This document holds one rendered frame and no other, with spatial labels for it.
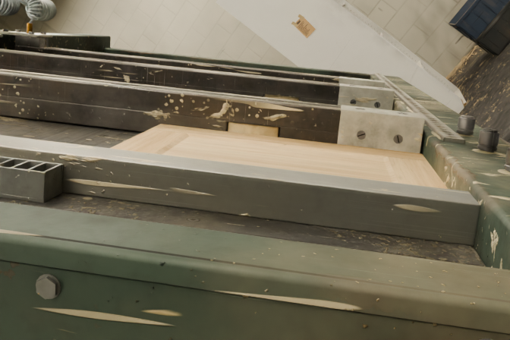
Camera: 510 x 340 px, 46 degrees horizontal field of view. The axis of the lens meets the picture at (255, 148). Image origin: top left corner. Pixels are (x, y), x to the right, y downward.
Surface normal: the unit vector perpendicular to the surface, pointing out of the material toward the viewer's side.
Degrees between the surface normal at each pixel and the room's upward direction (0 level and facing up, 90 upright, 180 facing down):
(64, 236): 58
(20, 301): 90
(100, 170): 90
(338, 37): 90
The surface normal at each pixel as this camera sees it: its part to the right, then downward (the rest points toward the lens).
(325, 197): -0.14, 0.18
